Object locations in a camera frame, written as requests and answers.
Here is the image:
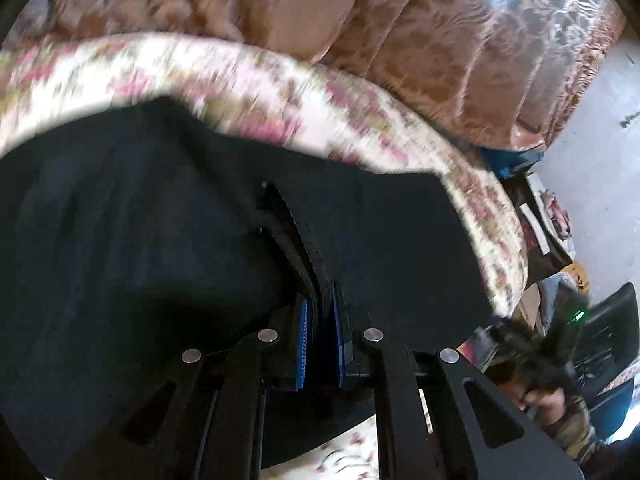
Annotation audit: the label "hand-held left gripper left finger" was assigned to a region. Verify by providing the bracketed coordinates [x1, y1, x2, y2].
[75, 294, 317, 480]

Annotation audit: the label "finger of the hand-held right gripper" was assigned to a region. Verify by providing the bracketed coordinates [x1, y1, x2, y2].
[487, 321, 563, 398]

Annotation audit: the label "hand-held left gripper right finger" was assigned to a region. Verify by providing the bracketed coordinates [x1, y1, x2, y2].
[330, 280, 587, 480]

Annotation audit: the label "black pants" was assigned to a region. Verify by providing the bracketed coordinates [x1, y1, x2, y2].
[0, 96, 493, 476]

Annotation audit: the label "person's right forearm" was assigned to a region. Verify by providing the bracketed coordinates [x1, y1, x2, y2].
[542, 397, 621, 468]

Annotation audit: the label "person's right hand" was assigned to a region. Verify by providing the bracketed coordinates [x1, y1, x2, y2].
[515, 387, 583, 431]

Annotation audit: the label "blue box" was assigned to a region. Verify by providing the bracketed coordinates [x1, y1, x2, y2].
[487, 147, 543, 181]

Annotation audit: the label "floral bed sheet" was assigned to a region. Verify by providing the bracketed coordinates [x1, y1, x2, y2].
[0, 32, 530, 318]

